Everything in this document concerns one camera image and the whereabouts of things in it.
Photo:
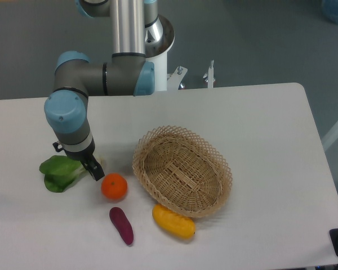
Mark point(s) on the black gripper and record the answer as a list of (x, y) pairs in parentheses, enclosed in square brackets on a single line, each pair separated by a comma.
[(83, 152)]

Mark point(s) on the green bok choy vegetable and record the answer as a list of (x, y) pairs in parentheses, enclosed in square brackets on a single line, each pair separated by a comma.
[(60, 172)]

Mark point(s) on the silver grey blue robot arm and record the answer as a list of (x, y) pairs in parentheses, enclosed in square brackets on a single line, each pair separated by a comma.
[(76, 78)]

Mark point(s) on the orange tangerine fruit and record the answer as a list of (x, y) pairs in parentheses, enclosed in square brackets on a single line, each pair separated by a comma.
[(114, 186)]

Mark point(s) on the purple sweet potato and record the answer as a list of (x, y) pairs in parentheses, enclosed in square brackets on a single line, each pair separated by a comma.
[(122, 224)]

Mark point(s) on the woven wicker basket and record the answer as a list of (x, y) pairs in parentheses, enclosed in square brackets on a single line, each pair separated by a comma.
[(182, 171)]

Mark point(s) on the yellow mango fruit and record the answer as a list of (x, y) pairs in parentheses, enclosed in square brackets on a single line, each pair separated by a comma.
[(173, 223)]

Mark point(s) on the blue bag in corner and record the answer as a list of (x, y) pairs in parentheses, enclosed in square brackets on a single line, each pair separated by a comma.
[(330, 10)]

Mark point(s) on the white metal base frame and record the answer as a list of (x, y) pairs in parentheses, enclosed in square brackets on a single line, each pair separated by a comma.
[(177, 80)]

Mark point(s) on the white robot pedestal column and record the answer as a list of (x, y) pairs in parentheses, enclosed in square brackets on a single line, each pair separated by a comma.
[(159, 39)]

